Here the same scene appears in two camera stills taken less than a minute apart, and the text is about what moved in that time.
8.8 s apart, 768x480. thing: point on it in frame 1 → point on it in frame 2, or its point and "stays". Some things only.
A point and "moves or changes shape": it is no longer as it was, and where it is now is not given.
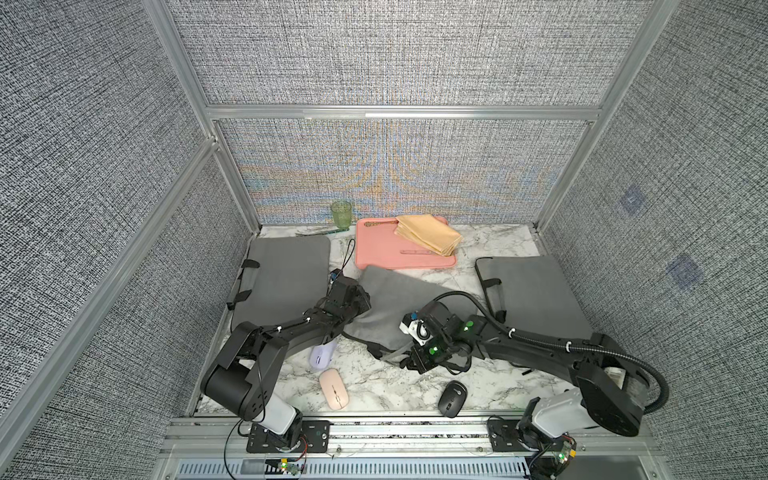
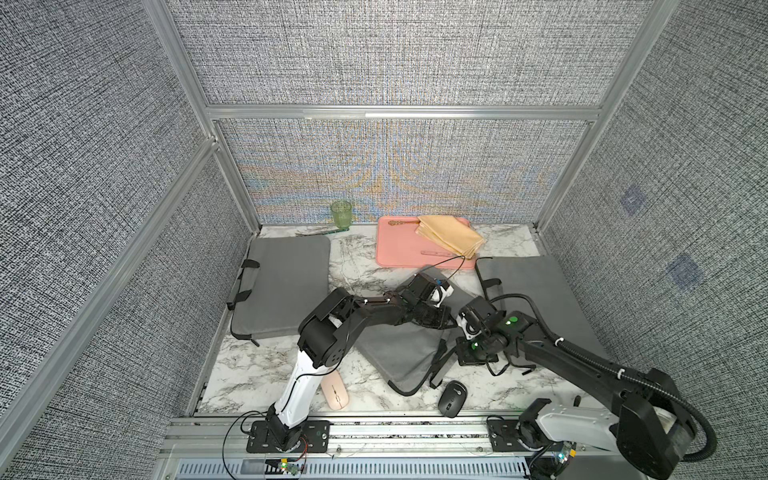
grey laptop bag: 530,293 stays
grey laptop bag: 392,299 moves or changes shape
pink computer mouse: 334,389 stays
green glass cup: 342,210 stays
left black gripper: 365,302 → 442,312
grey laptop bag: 281,278 stays
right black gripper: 419,363 → 461,356
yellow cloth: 429,231 → 452,232
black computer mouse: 452,398 stays
